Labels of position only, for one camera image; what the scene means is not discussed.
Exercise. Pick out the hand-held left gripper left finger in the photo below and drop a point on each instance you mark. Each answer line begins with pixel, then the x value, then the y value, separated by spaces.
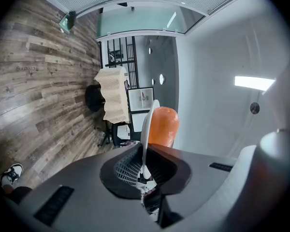
pixel 111 175

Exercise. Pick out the orange carrot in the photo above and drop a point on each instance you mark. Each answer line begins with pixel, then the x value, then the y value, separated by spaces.
pixel 164 127

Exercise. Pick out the frosted glass partition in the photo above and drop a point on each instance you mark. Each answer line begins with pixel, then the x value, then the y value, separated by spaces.
pixel 140 20

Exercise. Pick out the rectangular ceiling light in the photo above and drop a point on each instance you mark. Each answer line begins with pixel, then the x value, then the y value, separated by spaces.
pixel 253 83

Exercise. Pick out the green plastic dustpan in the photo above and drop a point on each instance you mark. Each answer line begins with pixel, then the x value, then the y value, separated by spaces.
pixel 65 23

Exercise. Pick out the black mini fridge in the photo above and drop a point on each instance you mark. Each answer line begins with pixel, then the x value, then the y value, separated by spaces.
pixel 135 98

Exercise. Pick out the black and white sneaker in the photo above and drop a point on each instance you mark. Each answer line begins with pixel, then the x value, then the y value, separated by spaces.
pixel 12 173

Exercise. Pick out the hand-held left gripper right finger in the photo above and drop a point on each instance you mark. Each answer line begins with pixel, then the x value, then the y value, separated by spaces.
pixel 170 173

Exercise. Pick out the white plate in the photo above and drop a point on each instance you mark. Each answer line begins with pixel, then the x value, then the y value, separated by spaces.
pixel 146 129

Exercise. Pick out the person's dark trouser leg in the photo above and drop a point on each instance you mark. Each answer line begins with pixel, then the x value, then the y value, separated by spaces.
pixel 18 194

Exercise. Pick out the black office chair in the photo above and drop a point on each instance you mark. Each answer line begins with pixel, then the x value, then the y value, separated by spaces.
pixel 114 134

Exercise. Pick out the round table with dotted cloth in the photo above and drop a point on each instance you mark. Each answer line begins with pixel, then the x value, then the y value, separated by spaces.
pixel 114 95

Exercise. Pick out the round ceiling detector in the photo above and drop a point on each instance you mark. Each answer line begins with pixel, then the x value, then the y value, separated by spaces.
pixel 254 108

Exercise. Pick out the black metal railing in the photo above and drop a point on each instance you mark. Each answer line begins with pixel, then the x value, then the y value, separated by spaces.
pixel 130 57

